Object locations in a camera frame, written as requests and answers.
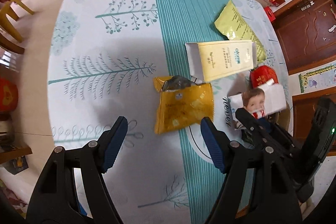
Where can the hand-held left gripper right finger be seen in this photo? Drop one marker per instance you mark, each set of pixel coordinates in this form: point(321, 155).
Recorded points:
point(212, 142)

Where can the brown wooden door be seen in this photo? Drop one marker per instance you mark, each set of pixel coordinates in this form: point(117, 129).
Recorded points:
point(307, 30)

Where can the yellow snack packet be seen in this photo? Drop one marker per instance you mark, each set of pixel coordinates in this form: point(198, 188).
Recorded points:
point(181, 106)

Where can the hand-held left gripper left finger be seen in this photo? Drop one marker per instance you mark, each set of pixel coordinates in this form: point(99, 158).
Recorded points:
point(115, 142)

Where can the yellow-green pouch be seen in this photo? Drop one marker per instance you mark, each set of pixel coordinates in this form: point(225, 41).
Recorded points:
point(233, 22)

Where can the cream paper box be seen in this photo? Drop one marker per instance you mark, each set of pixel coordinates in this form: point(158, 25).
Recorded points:
point(225, 58)

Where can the wall poster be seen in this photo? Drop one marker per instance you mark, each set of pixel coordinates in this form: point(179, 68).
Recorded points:
point(317, 77)

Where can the yellow plastic stool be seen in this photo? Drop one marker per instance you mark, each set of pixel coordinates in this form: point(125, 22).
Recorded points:
point(14, 14)

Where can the white carton with child's face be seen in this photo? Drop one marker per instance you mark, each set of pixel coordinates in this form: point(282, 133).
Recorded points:
point(273, 99)

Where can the red gold-print packet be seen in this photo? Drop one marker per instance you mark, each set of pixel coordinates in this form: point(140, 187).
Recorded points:
point(262, 76)

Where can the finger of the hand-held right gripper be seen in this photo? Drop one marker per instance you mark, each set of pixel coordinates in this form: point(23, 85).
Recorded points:
point(283, 138)
point(248, 121)

